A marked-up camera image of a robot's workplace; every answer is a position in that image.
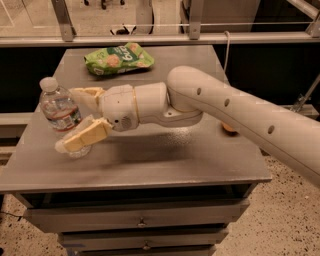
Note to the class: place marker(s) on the top grey drawer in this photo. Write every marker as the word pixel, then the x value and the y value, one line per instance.
pixel 130 216

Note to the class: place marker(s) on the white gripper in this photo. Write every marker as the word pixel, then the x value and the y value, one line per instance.
pixel 117 106

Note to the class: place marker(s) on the grey drawer cabinet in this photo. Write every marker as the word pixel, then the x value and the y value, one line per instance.
pixel 145 165

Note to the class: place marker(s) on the orange fruit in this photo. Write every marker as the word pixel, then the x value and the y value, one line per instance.
pixel 228 128

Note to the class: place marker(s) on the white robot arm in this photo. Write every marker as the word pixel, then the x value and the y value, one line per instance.
pixel 187 94

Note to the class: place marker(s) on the green rice chip bag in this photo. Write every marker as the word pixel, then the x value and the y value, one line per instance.
pixel 116 60

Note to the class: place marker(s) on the grey metal railing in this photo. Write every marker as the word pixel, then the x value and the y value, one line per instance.
pixel 38 23

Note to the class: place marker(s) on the clear plastic water bottle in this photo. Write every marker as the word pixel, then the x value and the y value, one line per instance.
pixel 59 108

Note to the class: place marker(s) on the grey drawer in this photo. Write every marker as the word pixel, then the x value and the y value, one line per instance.
pixel 144 238
pixel 130 216

